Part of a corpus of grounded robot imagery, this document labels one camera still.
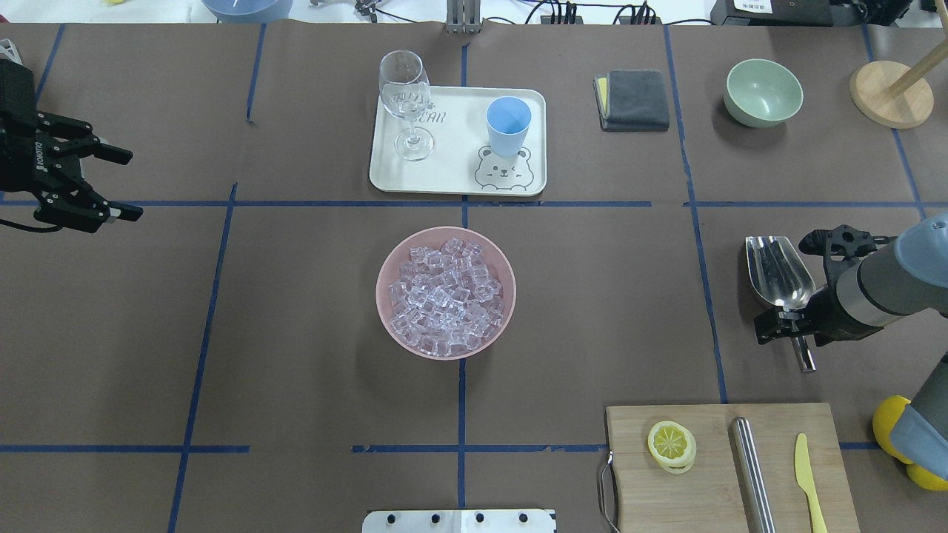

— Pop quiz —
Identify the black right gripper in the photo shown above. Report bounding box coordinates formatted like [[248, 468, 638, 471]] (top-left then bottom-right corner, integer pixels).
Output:
[[795, 225, 896, 346]]

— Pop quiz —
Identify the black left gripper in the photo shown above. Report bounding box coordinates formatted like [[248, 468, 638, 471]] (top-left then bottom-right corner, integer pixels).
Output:
[[1, 58, 144, 233]]

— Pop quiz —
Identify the silver metal ice scoop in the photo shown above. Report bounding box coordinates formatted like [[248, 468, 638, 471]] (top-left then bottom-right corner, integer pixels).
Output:
[[745, 235, 816, 372]]

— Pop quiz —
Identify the pink bowl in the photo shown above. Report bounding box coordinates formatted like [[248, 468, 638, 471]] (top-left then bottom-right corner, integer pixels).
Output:
[[375, 227, 517, 361]]

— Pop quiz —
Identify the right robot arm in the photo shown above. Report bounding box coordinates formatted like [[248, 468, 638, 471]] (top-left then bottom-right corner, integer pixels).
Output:
[[745, 215, 947, 483]]

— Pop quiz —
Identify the light blue plastic cup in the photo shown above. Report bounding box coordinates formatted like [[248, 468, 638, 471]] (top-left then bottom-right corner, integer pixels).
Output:
[[485, 95, 533, 156]]

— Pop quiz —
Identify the pile of clear ice cubes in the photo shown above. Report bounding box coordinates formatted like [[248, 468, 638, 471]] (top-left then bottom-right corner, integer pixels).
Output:
[[387, 237, 507, 357]]

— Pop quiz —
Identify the wooden mug tree stand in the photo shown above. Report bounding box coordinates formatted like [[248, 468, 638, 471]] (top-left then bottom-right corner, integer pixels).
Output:
[[849, 39, 947, 130]]

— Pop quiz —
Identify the green ceramic bowl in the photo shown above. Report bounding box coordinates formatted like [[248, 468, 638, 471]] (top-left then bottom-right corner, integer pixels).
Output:
[[724, 58, 804, 128]]

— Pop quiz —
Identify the blue bowl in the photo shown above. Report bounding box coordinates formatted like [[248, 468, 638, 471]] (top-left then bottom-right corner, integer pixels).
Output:
[[201, 0, 294, 24]]

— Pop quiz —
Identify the yellow plastic knife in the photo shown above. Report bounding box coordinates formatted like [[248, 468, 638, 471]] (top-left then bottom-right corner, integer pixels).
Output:
[[793, 432, 827, 533]]

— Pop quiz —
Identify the wooden cutting board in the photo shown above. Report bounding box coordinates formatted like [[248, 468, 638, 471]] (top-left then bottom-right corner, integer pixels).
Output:
[[606, 403, 860, 532]]

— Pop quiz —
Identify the yellow lemon slice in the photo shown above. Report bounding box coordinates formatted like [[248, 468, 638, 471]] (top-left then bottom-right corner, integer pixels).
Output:
[[647, 420, 698, 475]]

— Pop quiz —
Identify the silver metal rod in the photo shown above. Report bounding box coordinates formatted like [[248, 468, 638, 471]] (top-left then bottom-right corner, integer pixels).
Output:
[[730, 416, 776, 532]]

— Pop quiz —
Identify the clear wine glass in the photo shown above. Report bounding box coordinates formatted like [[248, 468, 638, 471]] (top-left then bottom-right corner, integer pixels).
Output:
[[378, 50, 435, 161]]

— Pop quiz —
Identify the cream bear tray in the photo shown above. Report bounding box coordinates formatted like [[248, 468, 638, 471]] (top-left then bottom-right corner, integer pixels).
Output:
[[368, 87, 547, 197]]

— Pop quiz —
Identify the silver mounting plate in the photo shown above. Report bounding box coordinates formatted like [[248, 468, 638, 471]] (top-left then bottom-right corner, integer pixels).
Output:
[[361, 509, 558, 532]]

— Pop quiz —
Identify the aluminium frame post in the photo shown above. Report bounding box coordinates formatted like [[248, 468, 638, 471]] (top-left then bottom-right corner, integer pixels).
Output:
[[446, 0, 483, 34]]

